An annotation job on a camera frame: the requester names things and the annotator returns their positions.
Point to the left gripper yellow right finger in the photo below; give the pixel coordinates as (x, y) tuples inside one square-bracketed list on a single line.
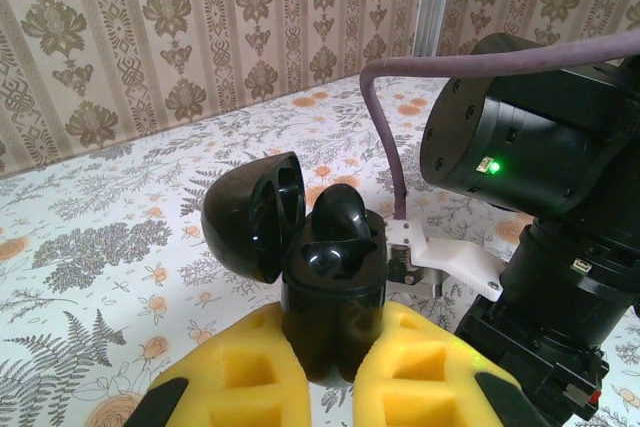
[(430, 387)]

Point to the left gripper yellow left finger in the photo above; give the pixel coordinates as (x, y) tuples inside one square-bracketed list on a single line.
[(240, 387)]

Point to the black earbud charging case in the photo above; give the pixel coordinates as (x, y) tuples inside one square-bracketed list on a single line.
[(330, 317)]

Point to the floral patterned table cover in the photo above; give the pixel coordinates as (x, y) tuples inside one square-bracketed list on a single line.
[(100, 247)]

